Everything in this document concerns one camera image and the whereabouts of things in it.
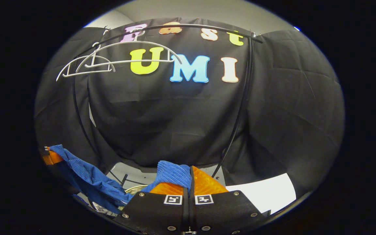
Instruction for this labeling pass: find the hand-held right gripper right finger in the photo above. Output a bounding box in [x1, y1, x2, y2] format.
[190, 166, 268, 235]

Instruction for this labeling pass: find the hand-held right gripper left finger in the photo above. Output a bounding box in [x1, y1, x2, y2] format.
[113, 183, 189, 235]

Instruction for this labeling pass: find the cream round laundry hamper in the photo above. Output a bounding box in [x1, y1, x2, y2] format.
[123, 184, 149, 196]

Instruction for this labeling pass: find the blue corduroy jacket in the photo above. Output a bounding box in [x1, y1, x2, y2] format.
[49, 144, 192, 214]

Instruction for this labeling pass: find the white empty clothes hanger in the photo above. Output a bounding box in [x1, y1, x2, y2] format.
[56, 55, 116, 81]

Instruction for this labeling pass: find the white jacket clothes hanger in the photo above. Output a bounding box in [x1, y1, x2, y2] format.
[77, 41, 182, 69]

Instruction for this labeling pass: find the black clothes rack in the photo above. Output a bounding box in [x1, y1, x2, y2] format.
[72, 23, 263, 186]

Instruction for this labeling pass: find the white sheet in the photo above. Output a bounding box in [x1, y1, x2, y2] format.
[226, 173, 297, 215]

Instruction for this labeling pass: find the black backdrop cloth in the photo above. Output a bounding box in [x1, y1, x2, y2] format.
[35, 18, 345, 196]

